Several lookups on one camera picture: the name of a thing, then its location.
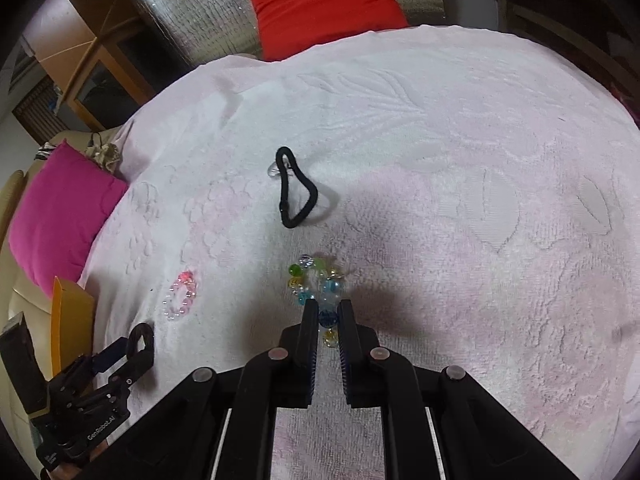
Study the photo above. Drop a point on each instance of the wooden pillar cabinet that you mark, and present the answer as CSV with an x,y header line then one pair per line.
x,y
85,35

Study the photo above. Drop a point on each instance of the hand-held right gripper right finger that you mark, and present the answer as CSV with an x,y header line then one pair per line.
x,y
347,360

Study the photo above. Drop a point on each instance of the white embossed towel blanket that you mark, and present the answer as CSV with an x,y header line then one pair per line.
x,y
425,185

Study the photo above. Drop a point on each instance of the red cushion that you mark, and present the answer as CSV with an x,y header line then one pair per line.
x,y
325,5

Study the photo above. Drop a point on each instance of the wooden side shelf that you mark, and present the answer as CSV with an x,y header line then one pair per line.
x,y
550,20

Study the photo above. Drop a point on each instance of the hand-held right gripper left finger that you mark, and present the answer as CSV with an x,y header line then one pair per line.
x,y
310,360

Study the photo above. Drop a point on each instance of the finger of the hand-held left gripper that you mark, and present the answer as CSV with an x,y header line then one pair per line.
x,y
142,362
110,354

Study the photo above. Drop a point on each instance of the beige leather sofa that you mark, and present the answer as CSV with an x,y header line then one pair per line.
x,y
12,195

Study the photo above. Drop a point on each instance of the small floral cloth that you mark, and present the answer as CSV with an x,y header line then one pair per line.
x,y
104,156

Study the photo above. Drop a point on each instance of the magenta cushion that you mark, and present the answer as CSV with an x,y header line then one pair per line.
x,y
65,210

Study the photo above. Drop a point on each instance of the orange cardboard box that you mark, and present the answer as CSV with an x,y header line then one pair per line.
x,y
70,320

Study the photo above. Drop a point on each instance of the striped cloth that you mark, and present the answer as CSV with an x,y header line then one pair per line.
x,y
47,151

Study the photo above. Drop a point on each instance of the silver foil insulation sheet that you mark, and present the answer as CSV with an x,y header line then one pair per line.
x,y
200,10

